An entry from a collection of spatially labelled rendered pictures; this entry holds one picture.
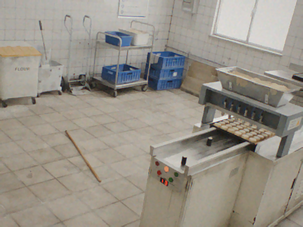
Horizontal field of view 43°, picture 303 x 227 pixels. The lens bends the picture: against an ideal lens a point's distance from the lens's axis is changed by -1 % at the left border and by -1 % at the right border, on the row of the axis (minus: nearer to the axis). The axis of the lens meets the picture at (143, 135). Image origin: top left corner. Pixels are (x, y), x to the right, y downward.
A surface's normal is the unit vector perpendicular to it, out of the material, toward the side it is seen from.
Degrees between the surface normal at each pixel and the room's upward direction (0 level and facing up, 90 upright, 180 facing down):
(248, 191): 90
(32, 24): 90
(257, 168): 90
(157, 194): 90
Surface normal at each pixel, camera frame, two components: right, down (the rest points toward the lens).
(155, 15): 0.67, 0.38
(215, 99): -0.70, 0.19
